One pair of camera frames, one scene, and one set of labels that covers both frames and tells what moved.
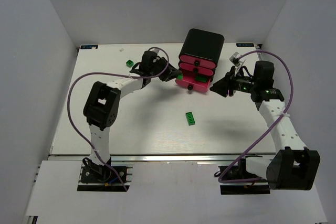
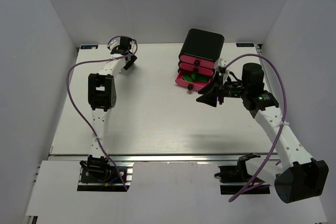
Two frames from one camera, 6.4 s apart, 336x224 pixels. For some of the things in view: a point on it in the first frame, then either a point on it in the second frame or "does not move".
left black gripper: (165, 69) -> (128, 60)
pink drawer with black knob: (202, 62) does not move
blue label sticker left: (88, 46) does not move
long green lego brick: (190, 118) -> (186, 77)
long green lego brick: (201, 78) does not move
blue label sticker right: (245, 45) does not move
